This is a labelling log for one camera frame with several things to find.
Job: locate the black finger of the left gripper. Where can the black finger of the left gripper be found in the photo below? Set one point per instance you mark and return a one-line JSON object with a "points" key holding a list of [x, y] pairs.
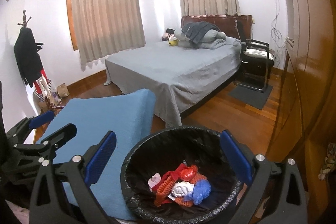
{"points": [[59, 138]]}

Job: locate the black bag beside pillows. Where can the black bag beside pillows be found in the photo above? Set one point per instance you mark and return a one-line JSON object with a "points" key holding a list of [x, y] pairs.
{"points": [[170, 31]]}

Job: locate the red plastic bag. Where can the red plastic bag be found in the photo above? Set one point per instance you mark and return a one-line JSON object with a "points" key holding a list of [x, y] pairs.
{"points": [[188, 173]]}

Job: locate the beige left window curtain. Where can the beige left window curtain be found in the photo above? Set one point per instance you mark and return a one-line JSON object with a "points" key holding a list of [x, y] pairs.
{"points": [[105, 27]]}

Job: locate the yellow plush toy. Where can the yellow plush toy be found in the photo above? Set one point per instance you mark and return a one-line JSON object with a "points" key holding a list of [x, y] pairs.
{"points": [[173, 42]]}

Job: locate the black hanging coat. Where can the black hanging coat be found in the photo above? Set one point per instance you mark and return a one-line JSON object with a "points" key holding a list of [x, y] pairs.
{"points": [[27, 57]]}

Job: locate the pink sock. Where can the pink sock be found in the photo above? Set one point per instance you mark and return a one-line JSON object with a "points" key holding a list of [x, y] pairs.
{"points": [[153, 181]]}

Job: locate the white paper wad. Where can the white paper wad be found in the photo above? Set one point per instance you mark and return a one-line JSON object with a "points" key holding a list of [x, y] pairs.
{"points": [[182, 189]]}

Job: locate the grey pillows and duvet pile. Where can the grey pillows and duvet pile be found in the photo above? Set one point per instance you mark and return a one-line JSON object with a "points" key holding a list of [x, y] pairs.
{"points": [[221, 40]]}

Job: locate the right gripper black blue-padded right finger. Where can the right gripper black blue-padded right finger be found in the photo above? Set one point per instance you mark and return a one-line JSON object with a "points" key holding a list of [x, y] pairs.
{"points": [[275, 185]]}

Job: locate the red cloth garment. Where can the red cloth garment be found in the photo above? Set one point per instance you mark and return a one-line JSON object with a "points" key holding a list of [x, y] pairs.
{"points": [[168, 177]]}

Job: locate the red hanging garment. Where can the red hanging garment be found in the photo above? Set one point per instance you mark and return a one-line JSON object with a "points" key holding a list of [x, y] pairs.
{"points": [[43, 80]]}

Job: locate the black metal frame chair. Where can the black metal frame chair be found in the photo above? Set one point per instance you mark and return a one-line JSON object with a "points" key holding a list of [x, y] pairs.
{"points": [[256, 62]]}

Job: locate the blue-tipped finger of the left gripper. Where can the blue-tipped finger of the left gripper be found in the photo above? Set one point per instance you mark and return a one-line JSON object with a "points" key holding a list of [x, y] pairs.
{"points": [[42, 119]]}

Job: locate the blue plastic bag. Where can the blue plastic bag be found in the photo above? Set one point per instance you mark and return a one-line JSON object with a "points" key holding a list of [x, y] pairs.
{"points": [[201, 191]]}

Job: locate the dark grey folded clothing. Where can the dark grey folded clothing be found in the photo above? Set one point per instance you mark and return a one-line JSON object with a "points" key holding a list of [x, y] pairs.
{"points": [[200, 32]]}

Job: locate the brown wooden wardrobe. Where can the brown wooden wardrobe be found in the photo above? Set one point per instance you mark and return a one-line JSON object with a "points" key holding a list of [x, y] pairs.
{"points": [[305, 123]]}

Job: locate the black lined trash bin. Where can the black lined trash bin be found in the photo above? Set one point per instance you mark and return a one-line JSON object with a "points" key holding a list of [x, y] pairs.
{"points": [[165, 151]]}

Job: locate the dark grey floor mat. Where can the dark grey floor mat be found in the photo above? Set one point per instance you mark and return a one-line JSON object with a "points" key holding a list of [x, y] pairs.
{"points": [[256, 99]]}

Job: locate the orange ribbed packaging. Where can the orange ribbed packaging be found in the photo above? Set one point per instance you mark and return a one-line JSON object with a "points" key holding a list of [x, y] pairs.
{"points": [[166, 197]]}

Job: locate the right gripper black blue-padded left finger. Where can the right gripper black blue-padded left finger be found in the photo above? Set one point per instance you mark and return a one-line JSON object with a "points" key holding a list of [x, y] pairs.
{"points": [[62, 193]]}

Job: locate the checkered tote bag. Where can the checkered tote bag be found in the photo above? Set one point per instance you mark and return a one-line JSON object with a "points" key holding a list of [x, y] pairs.
{"points": [[41, 92]]}

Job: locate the grey sheeted bed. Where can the grey sheeted bed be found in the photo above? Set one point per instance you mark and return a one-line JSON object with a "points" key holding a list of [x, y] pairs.
{"points": [[179, 77]]}

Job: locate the brown paper bag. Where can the brown paper bag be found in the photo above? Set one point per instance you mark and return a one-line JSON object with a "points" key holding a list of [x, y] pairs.
{"points": [[62, 90]]}

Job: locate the wooden coat rack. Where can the wooden coat rack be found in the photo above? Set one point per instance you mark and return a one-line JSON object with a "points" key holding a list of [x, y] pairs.
{"points": [[52, 101]]}

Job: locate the dark wooden headboard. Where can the dark wooden headboard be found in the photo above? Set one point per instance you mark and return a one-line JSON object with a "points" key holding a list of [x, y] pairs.
{"points": [[225, 23]]}

